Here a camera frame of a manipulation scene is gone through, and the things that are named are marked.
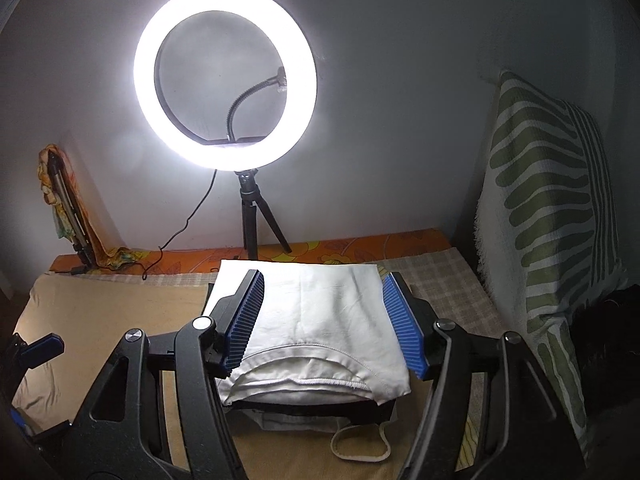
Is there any dark clothes pile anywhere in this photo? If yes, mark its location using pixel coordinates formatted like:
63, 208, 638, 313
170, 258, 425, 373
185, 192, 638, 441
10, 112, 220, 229
570, 285, 640, 466

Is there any checked beige bed sheet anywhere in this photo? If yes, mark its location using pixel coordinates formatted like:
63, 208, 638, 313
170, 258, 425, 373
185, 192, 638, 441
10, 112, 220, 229
50, 247, 503, 343

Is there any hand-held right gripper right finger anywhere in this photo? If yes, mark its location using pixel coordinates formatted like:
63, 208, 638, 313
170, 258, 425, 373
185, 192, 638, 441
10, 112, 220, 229
382, 272, 591, 480

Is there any white ring light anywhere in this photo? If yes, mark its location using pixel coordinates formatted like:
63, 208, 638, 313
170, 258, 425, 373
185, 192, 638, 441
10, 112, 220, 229
132, 0, 318, 172

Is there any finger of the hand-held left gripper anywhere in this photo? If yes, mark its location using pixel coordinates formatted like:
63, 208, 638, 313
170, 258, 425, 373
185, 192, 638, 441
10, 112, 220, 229
5, 332, 66, 368
7, 405, 31, 438

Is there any black ring light stand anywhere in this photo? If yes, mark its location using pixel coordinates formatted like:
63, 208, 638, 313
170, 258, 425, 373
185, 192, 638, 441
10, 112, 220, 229
234, 169, 293, 262

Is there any beige blanket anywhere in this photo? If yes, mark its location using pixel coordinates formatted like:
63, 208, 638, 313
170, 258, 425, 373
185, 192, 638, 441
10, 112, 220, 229
10, 272, 481, 480

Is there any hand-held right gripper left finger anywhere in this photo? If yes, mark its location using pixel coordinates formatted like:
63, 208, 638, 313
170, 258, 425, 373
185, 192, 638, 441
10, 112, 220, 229
45, 270, 265, 480

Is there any leaning board with floral cloth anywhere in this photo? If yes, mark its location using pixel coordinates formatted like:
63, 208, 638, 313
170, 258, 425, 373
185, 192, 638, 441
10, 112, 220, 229
35, 144, 151, 268

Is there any folded black silver tripod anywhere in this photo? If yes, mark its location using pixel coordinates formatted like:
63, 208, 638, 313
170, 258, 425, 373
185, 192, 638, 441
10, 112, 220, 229
45, 152, 98, 268

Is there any white t-shirt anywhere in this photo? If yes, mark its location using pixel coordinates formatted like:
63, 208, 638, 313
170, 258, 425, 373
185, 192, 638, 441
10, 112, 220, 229
205, 259, 412, 407

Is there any black ring light cable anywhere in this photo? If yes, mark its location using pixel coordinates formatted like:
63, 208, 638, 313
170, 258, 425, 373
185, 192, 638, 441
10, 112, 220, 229
141, 170, 219, 281

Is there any green striped white pillow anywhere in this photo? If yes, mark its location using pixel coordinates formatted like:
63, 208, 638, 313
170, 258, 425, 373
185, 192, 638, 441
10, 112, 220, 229
474, 70, 628, 456

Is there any orange floral mattress sheet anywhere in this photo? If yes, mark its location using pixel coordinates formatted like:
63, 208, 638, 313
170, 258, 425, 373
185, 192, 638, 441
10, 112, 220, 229
50, 229, 446, 275

